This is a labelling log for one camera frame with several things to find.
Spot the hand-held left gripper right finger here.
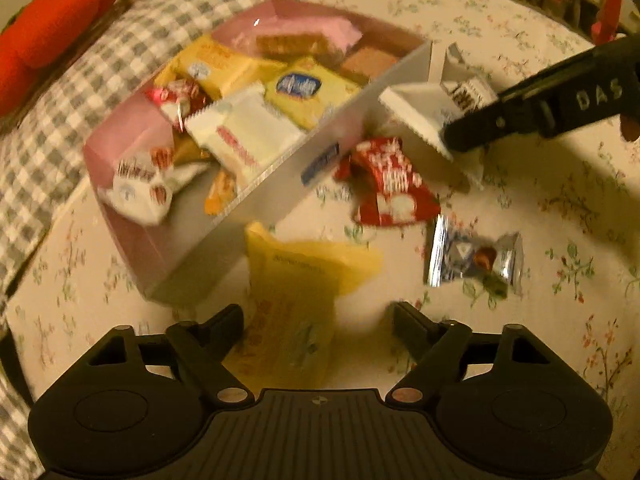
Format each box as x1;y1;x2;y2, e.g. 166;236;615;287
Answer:
386;301;555;408

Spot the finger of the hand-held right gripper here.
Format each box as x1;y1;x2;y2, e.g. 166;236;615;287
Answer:
441;94;547;154

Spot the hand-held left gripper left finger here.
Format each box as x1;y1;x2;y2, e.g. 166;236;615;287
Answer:
84;303;256;408

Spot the white snack packet dark print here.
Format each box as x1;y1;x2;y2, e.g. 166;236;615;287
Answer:
379;41;499;192

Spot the pink box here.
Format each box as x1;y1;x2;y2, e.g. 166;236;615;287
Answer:
82;0;434;307

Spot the white nut snack packet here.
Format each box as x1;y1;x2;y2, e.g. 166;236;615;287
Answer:
96;144;212;226

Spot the yellow snack packet blue label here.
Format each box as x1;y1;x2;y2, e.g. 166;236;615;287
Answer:
264;57;362;130

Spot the red stand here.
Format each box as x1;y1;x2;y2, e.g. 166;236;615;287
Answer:
594;0;627;45

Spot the silver snack packet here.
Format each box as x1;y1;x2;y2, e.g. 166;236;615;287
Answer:
424;214;525;302

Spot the floral cloth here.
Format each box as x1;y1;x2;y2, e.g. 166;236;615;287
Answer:
7;0;640;411

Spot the small orange snack packet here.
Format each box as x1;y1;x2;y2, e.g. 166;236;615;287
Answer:
204;169;237;217

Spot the brown square snack packet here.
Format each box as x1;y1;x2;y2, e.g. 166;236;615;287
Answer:
341;46;397;84

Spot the white snack packet red print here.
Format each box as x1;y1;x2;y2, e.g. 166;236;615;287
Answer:
184;85;307;192

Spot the pink snack packet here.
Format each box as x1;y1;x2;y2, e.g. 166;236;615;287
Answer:
214;9;364;55

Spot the brown wafer packet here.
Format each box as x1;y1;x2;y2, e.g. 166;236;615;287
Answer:
256;31;327;59

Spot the red white candy packet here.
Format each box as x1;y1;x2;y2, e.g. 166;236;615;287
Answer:
144;79;212;132

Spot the grey checked blanket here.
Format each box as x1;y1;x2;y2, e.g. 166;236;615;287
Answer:
0;0;326;480

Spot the large orange pumpkin cushion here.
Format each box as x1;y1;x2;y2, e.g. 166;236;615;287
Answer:
0;0;130;117

